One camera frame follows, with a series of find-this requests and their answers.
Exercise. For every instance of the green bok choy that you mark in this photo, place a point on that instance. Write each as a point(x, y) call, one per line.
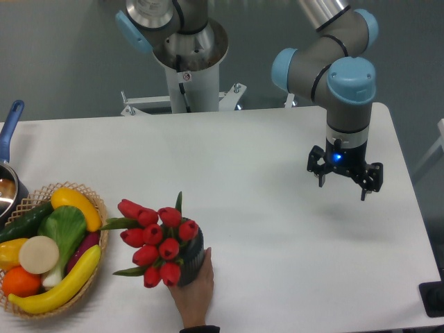
point(66, 225)

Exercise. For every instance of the person's bare hand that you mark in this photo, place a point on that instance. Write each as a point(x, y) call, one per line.
point(193, 300)

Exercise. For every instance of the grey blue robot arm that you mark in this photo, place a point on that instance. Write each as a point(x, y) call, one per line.
point(331, 73)

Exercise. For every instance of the dark green cucumber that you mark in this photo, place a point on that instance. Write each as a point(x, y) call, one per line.
point(27, 224)

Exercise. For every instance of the blue handled saucepan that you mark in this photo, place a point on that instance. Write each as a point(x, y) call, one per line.
point(13, 191)

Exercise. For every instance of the yellow bell pepper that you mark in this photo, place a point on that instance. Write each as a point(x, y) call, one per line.
point(9, 253)

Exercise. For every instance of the woven wicker basket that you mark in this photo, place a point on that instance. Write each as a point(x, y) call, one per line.
point(35, 199)

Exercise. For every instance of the black device at edge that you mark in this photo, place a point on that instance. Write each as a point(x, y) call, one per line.
point(432, 298)

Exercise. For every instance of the white chair part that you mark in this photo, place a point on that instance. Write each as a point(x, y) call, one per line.
point(432, 155)

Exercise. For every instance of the beige round radish slice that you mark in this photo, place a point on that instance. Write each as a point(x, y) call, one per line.
point(38, 255)

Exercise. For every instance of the orange fruit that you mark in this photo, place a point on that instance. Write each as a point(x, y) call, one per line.
point(20, 282)

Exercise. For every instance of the dark grey ribbed vase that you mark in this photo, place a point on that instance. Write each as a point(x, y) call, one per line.
point(192, 254)

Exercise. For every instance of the red tulip bouquet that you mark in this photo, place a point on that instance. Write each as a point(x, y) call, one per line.
point(154, 236)

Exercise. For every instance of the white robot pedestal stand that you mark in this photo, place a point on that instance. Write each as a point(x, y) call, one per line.
point(191, 65)

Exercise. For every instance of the yellow banana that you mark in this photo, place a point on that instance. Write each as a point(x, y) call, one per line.
point(63, 292)

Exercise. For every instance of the dark sleeve forearm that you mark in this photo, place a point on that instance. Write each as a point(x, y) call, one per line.
point(201, 329)

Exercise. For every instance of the purple eggplant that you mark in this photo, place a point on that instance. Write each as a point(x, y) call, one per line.
point(91, 239)

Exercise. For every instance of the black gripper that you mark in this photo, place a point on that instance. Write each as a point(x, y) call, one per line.
point(349, 162)

